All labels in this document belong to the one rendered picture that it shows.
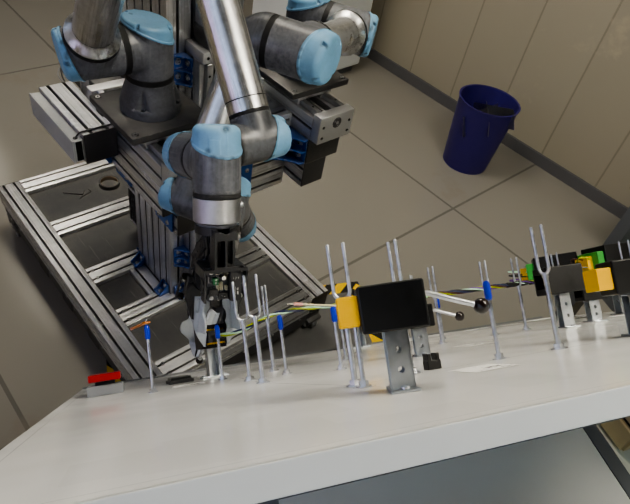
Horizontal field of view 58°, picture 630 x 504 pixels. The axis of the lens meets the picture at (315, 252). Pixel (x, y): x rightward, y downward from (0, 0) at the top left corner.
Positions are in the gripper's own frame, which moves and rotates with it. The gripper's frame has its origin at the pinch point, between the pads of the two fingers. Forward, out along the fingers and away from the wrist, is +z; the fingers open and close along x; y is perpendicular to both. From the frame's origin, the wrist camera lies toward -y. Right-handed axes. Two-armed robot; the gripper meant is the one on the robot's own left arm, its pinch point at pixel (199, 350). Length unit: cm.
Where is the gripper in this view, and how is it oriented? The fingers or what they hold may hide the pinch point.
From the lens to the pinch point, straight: 113.9
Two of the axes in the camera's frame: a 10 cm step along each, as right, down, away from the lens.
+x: 9.2, 0.7, -3.9
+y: -3.5, -3.1, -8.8
